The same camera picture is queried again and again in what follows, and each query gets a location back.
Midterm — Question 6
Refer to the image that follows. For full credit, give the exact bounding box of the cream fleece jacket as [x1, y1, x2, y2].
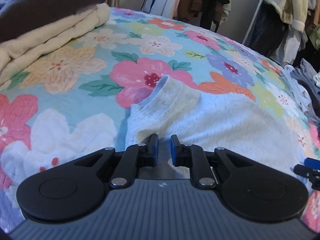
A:
[260, 0, 309, 33]

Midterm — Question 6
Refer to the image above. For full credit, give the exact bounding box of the light green hanging jacket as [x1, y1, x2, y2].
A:
[309, 24, 320, 50]

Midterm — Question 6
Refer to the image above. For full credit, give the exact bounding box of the black hanging garment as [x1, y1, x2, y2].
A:
[200, 0, 232, 32]

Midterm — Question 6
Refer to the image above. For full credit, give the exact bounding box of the grey cat face t-shirt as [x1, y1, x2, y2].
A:
[125, 75, 303, 179]

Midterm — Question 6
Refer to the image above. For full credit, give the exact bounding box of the brown hanging garment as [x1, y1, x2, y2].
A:
[177, 0, 202, 22]

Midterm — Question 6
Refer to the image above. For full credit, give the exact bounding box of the dark navy folded sweater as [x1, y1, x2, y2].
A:
[1, 0, 106, 42]

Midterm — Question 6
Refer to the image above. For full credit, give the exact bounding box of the floral bed sheet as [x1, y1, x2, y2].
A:
[1, 8, 319, 233]

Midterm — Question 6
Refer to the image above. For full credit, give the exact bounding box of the cream folded garment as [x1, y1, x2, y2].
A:
[1, 3, 111, 84]

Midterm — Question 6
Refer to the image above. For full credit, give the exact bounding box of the white floral folded garment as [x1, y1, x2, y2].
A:
[313, 72, 320, 88]

